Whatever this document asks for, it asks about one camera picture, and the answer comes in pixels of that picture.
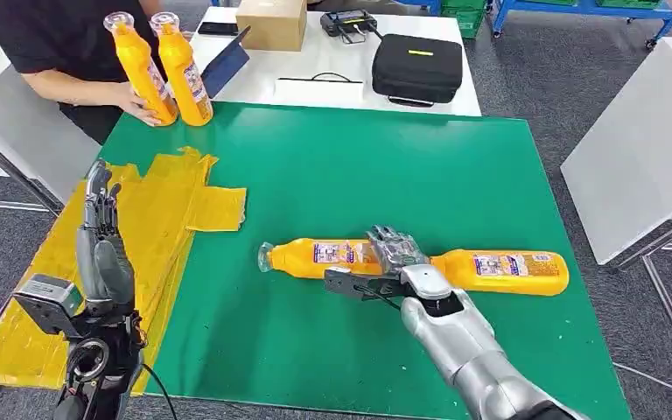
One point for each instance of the blue metal rack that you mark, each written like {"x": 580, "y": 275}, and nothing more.
{"x": 585, "y": 7}

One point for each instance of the orange drink bottle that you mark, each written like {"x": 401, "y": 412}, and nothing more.
{"x": 188, "y": 75}
{"x": 139, "y": 69}
{"x": 313, "y": 258}
{"x": 504, "y": 272}

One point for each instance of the dark blue tablet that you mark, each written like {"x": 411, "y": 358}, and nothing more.
{"x": 226, "y": 66}

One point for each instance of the green table mat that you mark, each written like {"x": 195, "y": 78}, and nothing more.
{"x": 371, "y": 174}

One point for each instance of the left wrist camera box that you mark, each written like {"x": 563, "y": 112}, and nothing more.
{"x": 49, "y": 298}

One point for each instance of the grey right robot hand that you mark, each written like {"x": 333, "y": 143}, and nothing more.
{"x": 397, "y": 249}

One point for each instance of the black controller device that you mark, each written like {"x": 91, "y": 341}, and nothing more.
{"x": 347, "y": 22}

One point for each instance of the cardboard box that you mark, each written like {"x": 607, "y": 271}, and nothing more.
{"x": 271, "y": 23}

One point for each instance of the person's hand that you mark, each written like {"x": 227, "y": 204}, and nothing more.
{"x": 136, "y": 104}

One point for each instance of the black phone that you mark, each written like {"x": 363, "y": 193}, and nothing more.
{"x": 218, "y": 28}

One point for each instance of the person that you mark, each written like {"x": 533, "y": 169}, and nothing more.
{"x": 52, "y": 35}

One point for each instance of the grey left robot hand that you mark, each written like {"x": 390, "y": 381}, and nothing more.
{"x": 104, "y": 266}

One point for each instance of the black carrying case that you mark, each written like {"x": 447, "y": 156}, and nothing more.
{"x": 417, "y": 66}

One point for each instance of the white table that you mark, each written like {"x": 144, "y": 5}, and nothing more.
{"x": 324, "y": 64}
{"x": 23, "y": 139}
{"x": 643, "y": 145}

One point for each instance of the green plastic crate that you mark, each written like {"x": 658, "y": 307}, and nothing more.
{"x": 463, "y": 17}

